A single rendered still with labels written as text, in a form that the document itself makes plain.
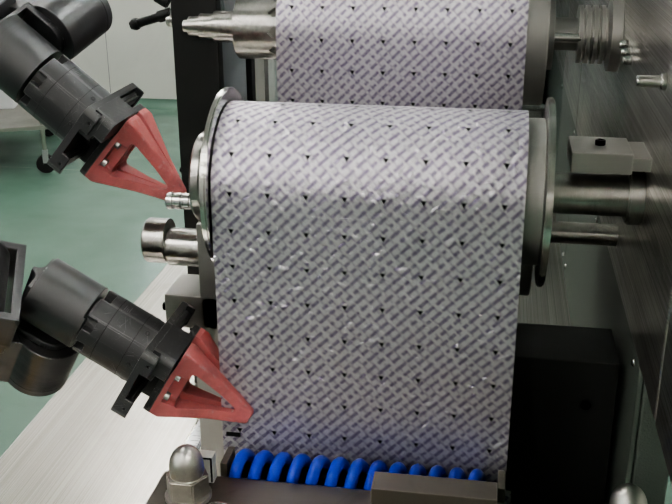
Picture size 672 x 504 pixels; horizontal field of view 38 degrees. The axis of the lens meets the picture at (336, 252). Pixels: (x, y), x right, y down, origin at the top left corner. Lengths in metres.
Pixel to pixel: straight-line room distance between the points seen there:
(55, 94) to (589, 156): 0.43
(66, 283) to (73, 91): 0.16
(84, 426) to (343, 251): 0.51
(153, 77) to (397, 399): 6.05
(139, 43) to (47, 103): 5.91
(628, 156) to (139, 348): 0.40
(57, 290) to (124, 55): 6.03
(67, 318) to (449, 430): 0.32
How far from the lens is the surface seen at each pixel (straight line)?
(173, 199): 0.81
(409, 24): 0.93
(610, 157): 0.75
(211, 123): 0.75
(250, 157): 0.74
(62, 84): 0.84
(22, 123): 5.41
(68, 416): 1.18
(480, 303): 0.75
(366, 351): 0.77
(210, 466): 0.80
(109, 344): 0.80
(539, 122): 0.76
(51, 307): 0.81
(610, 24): 0.99
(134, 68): 6.80
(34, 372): 0.86
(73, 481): 1.07
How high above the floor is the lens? 1.48
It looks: 21 degrees down
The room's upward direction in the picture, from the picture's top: straight up
